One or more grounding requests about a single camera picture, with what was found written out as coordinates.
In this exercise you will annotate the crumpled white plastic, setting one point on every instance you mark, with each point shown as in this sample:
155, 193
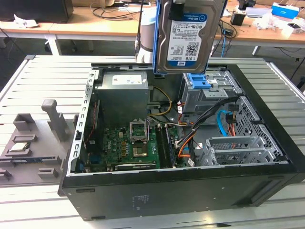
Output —
269, 21

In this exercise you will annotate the empty blue disk carrier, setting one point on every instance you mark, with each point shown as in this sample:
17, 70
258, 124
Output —
199, 82

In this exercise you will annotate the CPU socket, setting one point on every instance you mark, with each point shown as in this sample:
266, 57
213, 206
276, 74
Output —
140, 151

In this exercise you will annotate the crumpled white paper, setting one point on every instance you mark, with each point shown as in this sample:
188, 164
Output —
26, 21

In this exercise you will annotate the grey flat device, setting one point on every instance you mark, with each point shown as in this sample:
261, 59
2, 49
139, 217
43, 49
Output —
257, 12

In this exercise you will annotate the green motherboard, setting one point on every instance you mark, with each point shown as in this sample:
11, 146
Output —
114, 143

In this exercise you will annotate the perforated metal drive cage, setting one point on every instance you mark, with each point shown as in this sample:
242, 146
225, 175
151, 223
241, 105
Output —
238, 152

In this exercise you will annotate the blue cardboard box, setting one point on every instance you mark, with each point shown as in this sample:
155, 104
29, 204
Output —
284, 10

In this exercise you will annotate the grey parts rack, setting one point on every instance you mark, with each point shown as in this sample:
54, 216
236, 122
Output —
35, 164

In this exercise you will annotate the hard disk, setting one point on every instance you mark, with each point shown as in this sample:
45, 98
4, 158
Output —
186, 35

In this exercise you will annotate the black PC case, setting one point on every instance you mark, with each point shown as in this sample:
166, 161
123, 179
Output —
166, 190

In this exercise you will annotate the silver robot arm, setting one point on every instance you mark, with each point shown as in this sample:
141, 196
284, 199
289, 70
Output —
147, 33

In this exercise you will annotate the small white box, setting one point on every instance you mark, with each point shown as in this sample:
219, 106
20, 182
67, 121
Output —
296, 28

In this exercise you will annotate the grey metal disk bay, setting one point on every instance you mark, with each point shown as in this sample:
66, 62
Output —
197, 100

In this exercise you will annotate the grey power supply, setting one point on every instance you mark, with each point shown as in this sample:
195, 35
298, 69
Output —
121, 100

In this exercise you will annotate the silver CPU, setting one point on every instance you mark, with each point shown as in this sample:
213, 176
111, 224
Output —
19, 147

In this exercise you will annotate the RAM slot with blue clips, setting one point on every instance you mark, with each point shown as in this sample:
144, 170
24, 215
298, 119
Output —
172, 150

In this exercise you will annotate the black RAM slot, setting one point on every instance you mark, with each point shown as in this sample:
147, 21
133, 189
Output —
163, 148

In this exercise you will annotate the black computer box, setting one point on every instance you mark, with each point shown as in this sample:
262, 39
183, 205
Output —
35, 9

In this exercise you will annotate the black graphics card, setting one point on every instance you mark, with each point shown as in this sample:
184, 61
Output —
135, 166

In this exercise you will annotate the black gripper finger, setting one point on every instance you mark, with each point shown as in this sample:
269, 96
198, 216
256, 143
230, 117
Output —
175, 10

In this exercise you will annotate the wooden desk with white legs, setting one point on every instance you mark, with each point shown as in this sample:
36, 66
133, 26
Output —
71, 26
262, 35

